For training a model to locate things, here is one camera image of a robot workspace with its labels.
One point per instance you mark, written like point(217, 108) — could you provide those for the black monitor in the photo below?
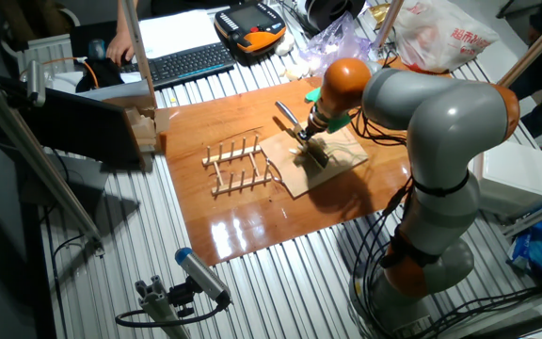
point(83, 127)

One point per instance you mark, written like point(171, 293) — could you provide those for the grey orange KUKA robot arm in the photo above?
point(445, 122)

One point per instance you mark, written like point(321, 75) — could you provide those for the large white radish lump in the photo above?
point(285, 44)

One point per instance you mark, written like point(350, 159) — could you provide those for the clear plastic bag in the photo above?
point(334, 44)

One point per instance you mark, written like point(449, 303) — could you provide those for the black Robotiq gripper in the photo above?
point(312, 128)

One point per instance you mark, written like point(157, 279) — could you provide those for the white radish slice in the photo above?
point(294, 151)

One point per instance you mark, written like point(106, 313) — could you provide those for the orange black teach pendant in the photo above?
point(257, 40)

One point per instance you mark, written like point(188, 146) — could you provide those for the aluminium frame beam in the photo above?
point(539, 214)
point(40, 163)

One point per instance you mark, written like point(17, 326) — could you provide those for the white red-printed plastic bag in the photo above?
point(440, 33)

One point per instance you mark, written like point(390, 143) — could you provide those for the aluminium frame post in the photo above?
point(388, 23)
point(141, 56)
point(534, 44)

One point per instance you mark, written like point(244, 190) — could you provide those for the white ribbed panel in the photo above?
point(50, 52)

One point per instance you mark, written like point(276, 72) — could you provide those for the black round device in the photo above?
point(334, 11)

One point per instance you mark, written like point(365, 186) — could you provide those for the white drawer box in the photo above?
point(515, 179)

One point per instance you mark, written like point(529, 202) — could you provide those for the person's forearm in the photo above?
point(121, 16)

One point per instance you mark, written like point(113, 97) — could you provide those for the steel cleaver knife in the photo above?
point(286, 114)

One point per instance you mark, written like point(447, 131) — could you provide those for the spare white radish piece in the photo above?
point(291, 73)

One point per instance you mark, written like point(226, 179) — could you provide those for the wooden peg dish rack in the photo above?
point(233, 155)

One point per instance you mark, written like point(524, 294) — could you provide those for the person's hand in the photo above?
point(119, 47)

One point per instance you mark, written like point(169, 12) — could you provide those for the silver camera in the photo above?
point(36, 85)

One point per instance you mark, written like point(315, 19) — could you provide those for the white paper sheet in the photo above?
point(177, 33)

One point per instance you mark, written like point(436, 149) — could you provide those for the grey camera with blue end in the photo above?
point(200, 273)

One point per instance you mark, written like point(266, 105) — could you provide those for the black computer keyboard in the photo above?
point(181, 63)

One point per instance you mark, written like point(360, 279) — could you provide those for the aluminium camera stand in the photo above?
point(158, 306)

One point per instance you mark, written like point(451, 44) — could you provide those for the wooden cutting board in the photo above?
point(299, 181)

